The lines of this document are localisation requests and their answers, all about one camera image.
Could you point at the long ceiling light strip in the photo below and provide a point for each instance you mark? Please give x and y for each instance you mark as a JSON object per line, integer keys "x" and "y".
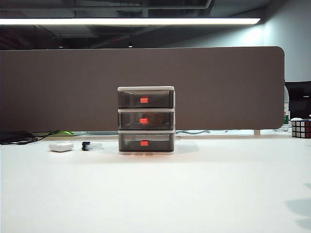
{"x": 121, "y": 21}

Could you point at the white plastic drawer cabinet frame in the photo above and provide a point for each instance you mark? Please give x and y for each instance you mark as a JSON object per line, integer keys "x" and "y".
{"x": 145, "y": 88}

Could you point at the brown desk partition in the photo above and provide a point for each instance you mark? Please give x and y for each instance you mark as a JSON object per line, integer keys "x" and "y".
{"x": 73, "y": 92}

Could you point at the small ceiling spotlight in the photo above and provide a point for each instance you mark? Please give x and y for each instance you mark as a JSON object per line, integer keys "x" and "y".
{"x": 130, "y": 45}

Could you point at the white earbud case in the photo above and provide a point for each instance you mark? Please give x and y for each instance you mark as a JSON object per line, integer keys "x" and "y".
{"x": 60, "y": 146}

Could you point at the black monitor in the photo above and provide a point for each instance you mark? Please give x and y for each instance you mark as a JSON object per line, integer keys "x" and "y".
{"x": 300, "y": 97}

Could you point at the small black clip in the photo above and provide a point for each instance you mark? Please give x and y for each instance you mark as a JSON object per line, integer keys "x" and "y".
{"x": 85, "y": 146}

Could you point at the Rubik's cube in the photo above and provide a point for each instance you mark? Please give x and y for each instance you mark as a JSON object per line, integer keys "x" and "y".
{"x": 301, "y": 128}

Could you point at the bottle with green label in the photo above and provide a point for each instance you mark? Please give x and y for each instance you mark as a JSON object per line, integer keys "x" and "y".
{"x": 286, "y": 109}

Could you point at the small clear plastic piece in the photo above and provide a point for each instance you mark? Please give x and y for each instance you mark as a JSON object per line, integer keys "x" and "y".
{"x": 96, "y": 146}

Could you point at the bright green object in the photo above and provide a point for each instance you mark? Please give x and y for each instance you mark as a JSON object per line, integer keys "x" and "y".
{"x": 65, "y": 133}

